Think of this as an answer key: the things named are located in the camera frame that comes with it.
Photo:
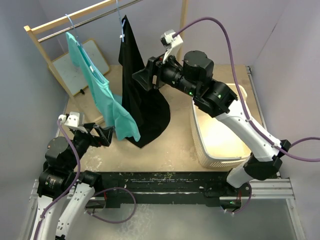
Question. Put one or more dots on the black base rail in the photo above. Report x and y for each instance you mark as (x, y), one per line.
(167, 188)

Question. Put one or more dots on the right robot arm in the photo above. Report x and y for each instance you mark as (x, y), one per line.
(195, 78)

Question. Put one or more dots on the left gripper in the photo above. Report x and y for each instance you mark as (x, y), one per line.
(105, 133)

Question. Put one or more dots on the white laundry basket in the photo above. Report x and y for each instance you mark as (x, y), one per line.
(217, 147)

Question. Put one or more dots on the small whiteboard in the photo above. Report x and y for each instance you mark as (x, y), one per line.
(71, 75)

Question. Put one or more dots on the blue hanger of teal shirt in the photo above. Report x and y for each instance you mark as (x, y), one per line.
(81, 59)

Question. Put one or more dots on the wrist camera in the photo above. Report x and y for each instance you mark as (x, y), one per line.
(74, 121)
(172, 44)

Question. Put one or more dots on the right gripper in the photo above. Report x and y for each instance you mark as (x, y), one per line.
(157, 68)

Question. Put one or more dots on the wooden clothes rack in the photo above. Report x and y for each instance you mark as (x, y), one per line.
(98, 29)

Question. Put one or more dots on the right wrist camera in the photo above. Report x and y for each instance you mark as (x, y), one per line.
(172, 44)

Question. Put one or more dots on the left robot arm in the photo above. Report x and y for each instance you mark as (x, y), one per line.
(63, 191)

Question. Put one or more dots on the blue hanger of black shirt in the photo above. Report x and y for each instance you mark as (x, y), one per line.
(122, 23)

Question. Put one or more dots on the teal t shirt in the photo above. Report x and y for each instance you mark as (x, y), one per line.
(114, 114)

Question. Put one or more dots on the black t shirt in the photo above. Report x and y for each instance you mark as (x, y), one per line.
(149, 109)

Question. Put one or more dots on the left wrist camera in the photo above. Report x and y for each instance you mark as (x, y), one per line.
(74, 121)

